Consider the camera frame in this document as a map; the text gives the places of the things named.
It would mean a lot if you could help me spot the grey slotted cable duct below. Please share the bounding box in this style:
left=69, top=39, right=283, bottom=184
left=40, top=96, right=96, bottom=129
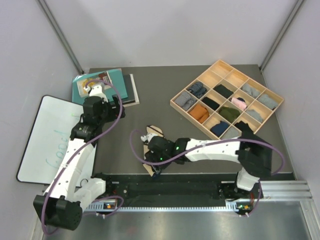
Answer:
left=84, top=201, right=251, bottom=213

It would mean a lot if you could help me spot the black rolled garment upper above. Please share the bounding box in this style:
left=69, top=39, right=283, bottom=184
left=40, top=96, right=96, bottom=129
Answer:
left=213, top=84, right=234, bottom=99

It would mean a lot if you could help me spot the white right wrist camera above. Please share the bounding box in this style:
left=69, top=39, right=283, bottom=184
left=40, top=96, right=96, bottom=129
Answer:
left=140, top=133, right=158, bottom=144

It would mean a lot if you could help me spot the black rolled garment middle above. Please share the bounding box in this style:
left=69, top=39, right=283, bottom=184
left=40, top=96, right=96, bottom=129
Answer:
left=201, top=97, right=220, bottom=111

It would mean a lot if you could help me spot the black rolled garment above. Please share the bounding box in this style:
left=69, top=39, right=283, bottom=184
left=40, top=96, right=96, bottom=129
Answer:
left=201, top=97, right=220, bottom=111
left=234, top=121, right=253, bottom=133
left=213, top=84, right=234, bottom=99

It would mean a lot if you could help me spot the beige underwear navy trim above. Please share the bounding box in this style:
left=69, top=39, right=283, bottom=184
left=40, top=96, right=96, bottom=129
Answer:
left=142, top=125, right=164, bottom=179

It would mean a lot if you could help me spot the wooden compartment tray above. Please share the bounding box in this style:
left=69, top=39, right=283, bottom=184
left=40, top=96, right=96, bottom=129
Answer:
left=170, top=59, right=284, bottom=140

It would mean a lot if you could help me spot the black rolled garment lower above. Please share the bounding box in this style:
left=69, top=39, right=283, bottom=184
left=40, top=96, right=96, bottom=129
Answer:
left=234, top=121, right=253, bottom=133

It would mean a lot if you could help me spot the teal book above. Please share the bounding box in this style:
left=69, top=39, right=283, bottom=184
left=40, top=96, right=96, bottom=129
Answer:
left=71, top=68, right=128, bottom=105

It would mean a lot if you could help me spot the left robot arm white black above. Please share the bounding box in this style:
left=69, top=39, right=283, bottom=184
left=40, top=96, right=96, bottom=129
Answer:
left=33, top=93, right=126, bottom=235

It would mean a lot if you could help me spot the grey underwear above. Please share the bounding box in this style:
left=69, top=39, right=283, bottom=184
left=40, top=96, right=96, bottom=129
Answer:
left=241, top=83, right=261, bottom=99

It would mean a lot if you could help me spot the small illustrated paperback book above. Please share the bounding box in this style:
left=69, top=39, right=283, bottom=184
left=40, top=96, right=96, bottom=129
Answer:
left=75, top=71, right=113, bottom=98

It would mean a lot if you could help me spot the orange rolled garment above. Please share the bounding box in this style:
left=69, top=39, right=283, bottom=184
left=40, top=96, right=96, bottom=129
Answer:
left=189, top=103, right=210, bottom=124

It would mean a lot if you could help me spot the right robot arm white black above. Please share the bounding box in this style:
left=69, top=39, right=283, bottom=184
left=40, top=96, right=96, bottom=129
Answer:
left=140, top=131, right=272, bottom=198

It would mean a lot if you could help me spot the whiteboard black frame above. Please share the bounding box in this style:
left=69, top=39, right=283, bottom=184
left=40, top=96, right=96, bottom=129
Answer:
left=16, top=95, right=83, bottom=185

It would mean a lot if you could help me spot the pink rolled garment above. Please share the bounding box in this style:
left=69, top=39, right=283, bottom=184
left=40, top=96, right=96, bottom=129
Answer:
left=231, top=97, right=247, bottom=111

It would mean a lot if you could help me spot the grey rolled garment right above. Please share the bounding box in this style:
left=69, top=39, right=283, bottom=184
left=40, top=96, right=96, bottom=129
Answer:
left=257, top=94, right=279, bottom=110

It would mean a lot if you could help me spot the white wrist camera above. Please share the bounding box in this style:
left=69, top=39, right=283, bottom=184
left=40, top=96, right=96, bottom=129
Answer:
left=140, top=133, right=158, bottom=144
left=84, top=84, right=108, bottom=102

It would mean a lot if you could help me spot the grey rolled garment bottom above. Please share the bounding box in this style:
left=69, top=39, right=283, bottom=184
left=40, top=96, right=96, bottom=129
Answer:
left=221, top=127, right=241, bottom=140

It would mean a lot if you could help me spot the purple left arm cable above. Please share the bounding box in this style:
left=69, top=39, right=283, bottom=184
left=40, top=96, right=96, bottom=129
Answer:
left=41, top=79, right=125, bottom=235

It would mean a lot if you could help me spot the grey rolled garment middle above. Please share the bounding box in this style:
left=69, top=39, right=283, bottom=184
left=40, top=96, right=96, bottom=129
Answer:
left=246, top=109, right=264, bottom=124

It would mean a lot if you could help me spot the navy patterned rolled garment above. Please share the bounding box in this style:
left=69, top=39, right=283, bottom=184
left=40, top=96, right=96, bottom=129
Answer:
left=187, top=81, right=208, bottom=99

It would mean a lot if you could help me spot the navy blue rolled garment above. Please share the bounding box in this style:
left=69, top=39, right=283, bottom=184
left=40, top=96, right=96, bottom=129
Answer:
left=210, top=121, right=230, bottom=137

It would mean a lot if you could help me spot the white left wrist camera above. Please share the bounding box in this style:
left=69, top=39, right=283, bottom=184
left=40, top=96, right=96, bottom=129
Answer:
left=84, top=84, right=108, bottom=102

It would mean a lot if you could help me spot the striped grey rolled garment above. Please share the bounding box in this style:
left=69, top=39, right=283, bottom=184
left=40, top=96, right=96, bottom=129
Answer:
left=174, top=91, right=196, bottom=111

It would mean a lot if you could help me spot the dark grey book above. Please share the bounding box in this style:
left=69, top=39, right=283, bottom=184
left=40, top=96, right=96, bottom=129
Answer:
left=122, top=74, right=140, bottom=107

